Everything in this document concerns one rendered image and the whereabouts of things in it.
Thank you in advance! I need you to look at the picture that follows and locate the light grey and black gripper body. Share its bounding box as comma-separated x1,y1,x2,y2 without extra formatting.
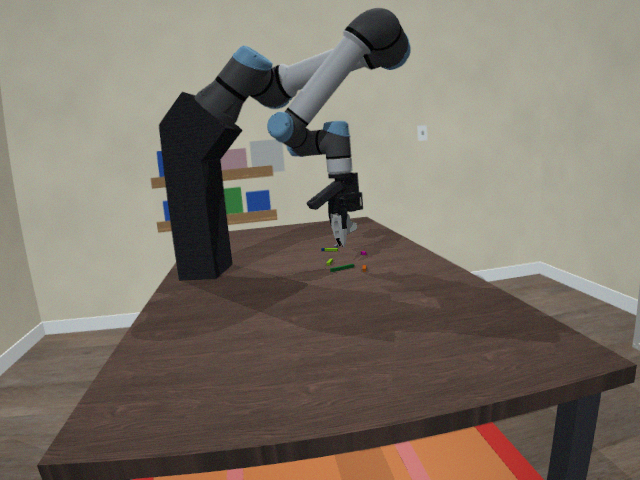
328,172,363,215

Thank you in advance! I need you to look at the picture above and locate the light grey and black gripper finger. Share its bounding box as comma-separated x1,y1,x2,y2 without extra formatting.
328,206,341,246
338,202,357,247

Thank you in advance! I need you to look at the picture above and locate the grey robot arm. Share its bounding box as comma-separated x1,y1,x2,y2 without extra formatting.
195,8,411,174

